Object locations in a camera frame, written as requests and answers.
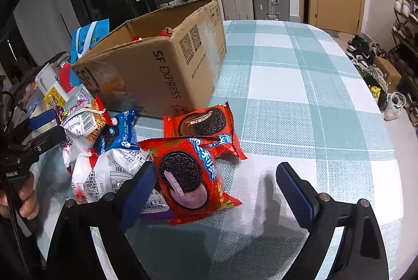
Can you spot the small cardboard box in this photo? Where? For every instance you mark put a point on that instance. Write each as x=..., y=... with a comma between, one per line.
x=388, y=72

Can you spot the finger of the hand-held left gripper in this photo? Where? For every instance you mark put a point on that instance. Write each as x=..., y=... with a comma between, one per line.
x=42, y=119
x=49, y=138

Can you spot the pile of shoes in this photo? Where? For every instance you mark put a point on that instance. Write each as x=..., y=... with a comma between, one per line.
x=362, y=51

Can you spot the brown cardboard box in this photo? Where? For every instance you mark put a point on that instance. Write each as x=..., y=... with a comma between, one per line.
x=156, y=71

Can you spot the yellow snack box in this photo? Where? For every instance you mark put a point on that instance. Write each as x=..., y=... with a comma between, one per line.
x=54, y=97

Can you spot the blue cookie packet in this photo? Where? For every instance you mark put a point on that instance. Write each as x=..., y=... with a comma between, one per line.
x=124, y=129

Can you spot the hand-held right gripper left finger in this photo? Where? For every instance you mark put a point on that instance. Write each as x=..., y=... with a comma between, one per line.
x=140, y=191

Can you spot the white orange noodle snack packet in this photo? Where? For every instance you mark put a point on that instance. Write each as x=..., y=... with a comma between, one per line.
x=81, y=123

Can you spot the blue cartoon gift bag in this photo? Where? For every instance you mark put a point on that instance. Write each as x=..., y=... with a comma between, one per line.
x=88, y=38

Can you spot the white red snack packet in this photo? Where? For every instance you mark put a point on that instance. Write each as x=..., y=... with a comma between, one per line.
x=76, y=155

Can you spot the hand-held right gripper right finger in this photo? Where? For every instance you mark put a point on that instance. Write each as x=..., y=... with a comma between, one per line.
x=294, y=191

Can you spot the person's left hand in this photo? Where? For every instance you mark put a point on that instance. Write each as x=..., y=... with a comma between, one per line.
x=27, y=201

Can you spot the white plastic container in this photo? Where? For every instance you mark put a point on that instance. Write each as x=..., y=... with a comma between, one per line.
x=45, y=75

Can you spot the red white snack bag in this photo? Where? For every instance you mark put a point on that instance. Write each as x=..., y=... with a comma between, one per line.
x=64, y=77

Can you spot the large white snack packet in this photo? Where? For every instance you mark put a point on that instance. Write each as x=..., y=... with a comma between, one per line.
x=104, y=172

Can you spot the white sneaker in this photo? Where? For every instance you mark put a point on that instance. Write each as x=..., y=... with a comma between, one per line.
x=395, y=105

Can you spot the checked teal white tablecloth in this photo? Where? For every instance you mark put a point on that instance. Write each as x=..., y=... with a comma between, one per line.
x=294, y=87

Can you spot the wooden shoe rack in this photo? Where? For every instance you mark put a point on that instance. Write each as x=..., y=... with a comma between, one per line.
x=406, y=31

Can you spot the red cookie packet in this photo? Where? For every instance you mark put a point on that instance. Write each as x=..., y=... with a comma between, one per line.
x=186, y=175
x=202, y=123

